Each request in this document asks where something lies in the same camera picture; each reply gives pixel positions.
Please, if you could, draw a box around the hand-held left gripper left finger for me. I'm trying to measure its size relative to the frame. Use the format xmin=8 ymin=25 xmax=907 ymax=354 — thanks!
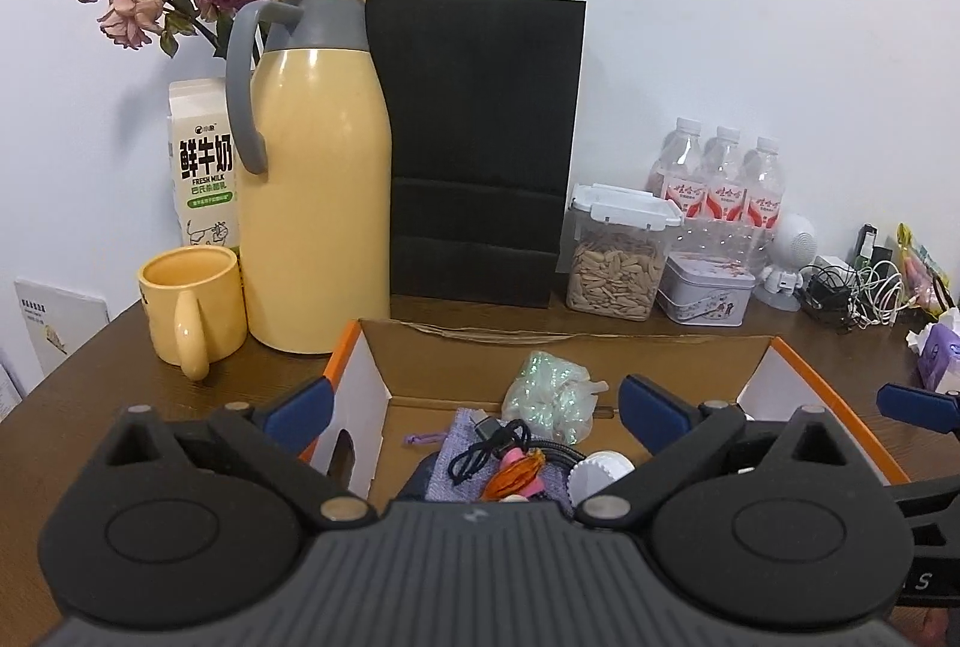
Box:
xmin=105 ymin=377 xmax=376 ymax=528

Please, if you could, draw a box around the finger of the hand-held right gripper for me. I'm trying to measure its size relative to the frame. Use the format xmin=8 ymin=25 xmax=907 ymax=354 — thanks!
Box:
xmin=876 ymin=383 xmax=960 ymax=436
xmin=885 ymin=471 xmax=960 ymax=543

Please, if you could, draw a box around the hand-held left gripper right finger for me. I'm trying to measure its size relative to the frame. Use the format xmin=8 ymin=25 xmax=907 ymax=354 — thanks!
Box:
xmin=576 ymin=373 xmax=856 ymax=532

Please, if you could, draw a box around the white ribbed cap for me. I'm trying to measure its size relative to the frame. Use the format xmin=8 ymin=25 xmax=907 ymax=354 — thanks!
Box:
xmin=568 ymin=450 xmax=638 ymax=507

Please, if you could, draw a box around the black braided usb cable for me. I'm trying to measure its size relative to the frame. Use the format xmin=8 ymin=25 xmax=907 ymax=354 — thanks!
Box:
xmin=525 ymin=441 xmax=597 ymax=472

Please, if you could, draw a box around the iridescent white plastic bag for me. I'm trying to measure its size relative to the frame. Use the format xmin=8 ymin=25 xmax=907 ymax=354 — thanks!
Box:
xmin=501 ymin=351 xmax=610 ymax=445

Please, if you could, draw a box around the red cardboard box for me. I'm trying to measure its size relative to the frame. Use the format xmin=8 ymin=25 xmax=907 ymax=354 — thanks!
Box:
xmin=304 ymin=317 xmax=912 ymax=505

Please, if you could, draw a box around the orange pink small item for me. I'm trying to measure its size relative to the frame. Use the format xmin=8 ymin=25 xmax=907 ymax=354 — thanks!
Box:
xmin=482 ymin=448 xmax=560 ymax=504

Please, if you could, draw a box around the thin black cable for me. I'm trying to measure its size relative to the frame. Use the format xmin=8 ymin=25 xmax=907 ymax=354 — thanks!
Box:
xmin=446 ymin=418 xmax=535 ymax=489

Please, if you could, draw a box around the purple fabric pouch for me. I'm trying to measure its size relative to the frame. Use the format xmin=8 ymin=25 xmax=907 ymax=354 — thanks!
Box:
xmin=405 ymin=407 xmax=578 ymax=505

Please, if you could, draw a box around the purple tissue pack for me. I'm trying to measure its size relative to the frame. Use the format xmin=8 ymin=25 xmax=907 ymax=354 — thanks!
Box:
xmin=906 ymin=308 xmax=960 ymax=393

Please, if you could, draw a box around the yellow mug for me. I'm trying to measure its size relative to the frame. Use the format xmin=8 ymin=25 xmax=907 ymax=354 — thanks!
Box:
xmin=136 ymin=245 xmax=248 ymax=382

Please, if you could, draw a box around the pale printed tin box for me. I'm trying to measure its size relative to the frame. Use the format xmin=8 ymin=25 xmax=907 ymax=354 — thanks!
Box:
xmin=658 ymin=251 xmax=757 ymax=327

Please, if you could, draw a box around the colourful snack packet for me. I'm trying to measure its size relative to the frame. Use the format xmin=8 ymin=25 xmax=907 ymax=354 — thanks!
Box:
xmin=896 ymin=223 xmax=957 ymax=318

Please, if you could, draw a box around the clear seed container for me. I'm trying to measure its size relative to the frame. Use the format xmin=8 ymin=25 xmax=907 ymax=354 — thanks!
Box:
xmin=564 ymin=182 xmax=683 ymax=322

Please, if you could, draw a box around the small dark bottle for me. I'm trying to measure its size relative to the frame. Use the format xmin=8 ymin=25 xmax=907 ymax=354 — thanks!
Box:
xmin=855 ymin=224 xmax=895 ymax=273

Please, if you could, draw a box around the yellow thermos jug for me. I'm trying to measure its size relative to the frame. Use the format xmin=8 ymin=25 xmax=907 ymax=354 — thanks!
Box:
xmin=225 ymin=0 xmax=392 ymax=355

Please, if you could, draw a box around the clear water bottle red label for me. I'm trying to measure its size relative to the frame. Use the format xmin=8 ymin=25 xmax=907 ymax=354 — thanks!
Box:
xmin=701 ymin=125 xmax=749 ymax=258
xmin=649 ymin=118 xmax=707 ymax=254
xmin=742 ymin=137 xmax=787 ymax=277

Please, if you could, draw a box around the white printed card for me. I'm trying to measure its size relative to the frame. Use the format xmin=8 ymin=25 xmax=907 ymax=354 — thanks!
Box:
xmin=13 ymin=278 xmax=111 ymax=379
xmin=0 ymin=362 xmax=25 ymax=423

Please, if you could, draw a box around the white milk carton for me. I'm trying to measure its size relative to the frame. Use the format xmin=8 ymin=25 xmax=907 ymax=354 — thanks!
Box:
xmin=167 ymin=78 xmax=242 ymax=250

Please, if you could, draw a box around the black paper bag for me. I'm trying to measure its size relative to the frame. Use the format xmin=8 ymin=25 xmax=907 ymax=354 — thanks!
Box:
xmin=365 ymin=0 xmax=587 ymax=309

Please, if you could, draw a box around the white cable tangle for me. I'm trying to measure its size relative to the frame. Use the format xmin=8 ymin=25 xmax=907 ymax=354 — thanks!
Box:
xmin=847 ymin=260 xmax=912 ymax=327

